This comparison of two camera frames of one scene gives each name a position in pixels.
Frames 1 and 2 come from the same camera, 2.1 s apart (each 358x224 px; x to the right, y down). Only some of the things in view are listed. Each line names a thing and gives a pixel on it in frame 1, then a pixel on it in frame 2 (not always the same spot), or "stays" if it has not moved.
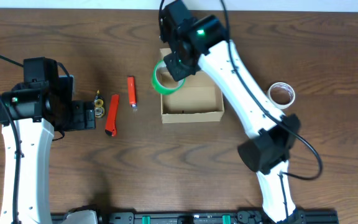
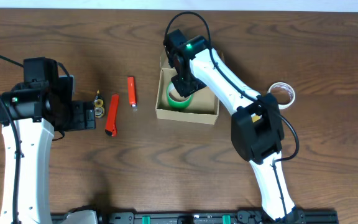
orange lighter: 132,91 stays
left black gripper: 86,115 stays
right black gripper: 175,69 to 186,88
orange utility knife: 110,127 stays
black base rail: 104,217 stays
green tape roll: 160,88 to 175,104
